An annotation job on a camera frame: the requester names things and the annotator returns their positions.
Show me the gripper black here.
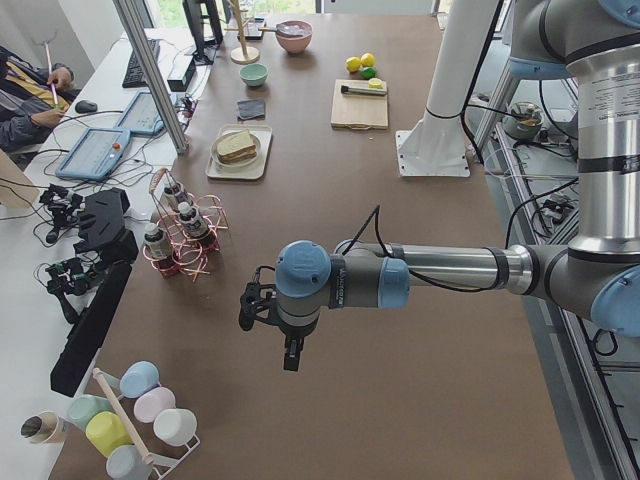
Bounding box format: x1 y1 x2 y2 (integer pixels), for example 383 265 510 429
279 321 316 371

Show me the bread slice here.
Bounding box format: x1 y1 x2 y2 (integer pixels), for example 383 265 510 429
216 130 255 156

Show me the white round plate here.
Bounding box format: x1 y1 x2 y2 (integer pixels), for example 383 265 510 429
212 130 261 168

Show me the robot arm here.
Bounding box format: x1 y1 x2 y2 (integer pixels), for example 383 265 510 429
270 1 639 371

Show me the white cup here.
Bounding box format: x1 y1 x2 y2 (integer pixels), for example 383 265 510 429
153 408 197 447

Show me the blue cup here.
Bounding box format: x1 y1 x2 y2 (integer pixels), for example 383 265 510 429
119 360 160 399

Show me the pink cup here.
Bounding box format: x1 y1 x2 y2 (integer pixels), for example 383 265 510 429
133 386 176 424

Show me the bottle in rack middle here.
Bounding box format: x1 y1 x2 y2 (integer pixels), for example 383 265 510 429
178 202 206 239

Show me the bottle in rack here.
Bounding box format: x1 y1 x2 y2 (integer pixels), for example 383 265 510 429
144 222 167 260
178 202 206 239
164 183 189 210

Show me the bottle in rack front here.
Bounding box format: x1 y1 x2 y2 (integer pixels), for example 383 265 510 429
144 222 167 260

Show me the bottle in rack rear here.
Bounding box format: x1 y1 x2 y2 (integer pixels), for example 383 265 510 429
164 183 189 210

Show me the grey cup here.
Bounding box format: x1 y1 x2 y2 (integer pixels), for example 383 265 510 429
106 445 153 480

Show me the yellow cup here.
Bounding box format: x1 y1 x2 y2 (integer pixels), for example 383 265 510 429
85 411 133 458

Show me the green cup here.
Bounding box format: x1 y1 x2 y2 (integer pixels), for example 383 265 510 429
67 394 113 431

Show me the black gripper stand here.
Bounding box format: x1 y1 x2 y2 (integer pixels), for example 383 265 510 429
40 185 139 397

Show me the grey folded cloth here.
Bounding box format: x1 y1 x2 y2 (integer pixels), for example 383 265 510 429
237 99 266 121

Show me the wooden cutting board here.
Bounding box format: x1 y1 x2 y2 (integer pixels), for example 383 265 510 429
330 79 389 130

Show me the paper cup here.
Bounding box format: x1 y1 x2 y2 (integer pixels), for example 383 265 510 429
20 411 68 444

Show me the green ceramic bowl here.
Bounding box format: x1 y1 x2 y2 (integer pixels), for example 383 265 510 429
239 63 268 87

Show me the blue teach pendant near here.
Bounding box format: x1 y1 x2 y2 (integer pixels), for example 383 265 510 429
55 128 131 181

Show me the blue teach pendant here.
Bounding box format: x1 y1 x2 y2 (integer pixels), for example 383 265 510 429
55 128 131 181
115 91 164 137

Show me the half lemon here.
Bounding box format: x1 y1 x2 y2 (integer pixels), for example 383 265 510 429
368 78 382 89

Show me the blue teach pendant far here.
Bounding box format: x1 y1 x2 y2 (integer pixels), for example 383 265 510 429
115 91 164 137

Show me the green lime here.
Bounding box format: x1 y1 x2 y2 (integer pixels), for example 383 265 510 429
360 66 377 80

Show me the yellow lemon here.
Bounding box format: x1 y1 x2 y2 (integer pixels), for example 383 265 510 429
345 56 361 73
360 52 376 68

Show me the wooden mug tree stand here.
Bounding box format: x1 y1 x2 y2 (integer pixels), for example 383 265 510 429
226 0 260 65

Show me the pink bowl with ice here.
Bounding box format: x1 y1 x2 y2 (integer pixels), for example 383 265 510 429
275 20 313 54

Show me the black keyboard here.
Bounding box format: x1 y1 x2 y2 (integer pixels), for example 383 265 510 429
121 39 160 88

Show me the black computer mouse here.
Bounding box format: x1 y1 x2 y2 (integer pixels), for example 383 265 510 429
75 100 98 114

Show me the seated person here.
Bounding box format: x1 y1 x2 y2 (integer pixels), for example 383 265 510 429
1 47 76 152

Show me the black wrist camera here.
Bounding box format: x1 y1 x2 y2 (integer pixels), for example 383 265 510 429
239 265 279 332

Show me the copper wire bottle rack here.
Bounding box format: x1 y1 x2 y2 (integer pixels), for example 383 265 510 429
142 167 229 281

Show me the yellow handled knife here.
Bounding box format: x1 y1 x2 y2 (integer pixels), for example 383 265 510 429
340 84 387 97

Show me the aluminium frame post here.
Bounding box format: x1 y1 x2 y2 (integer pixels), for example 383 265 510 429
113 0 188 155

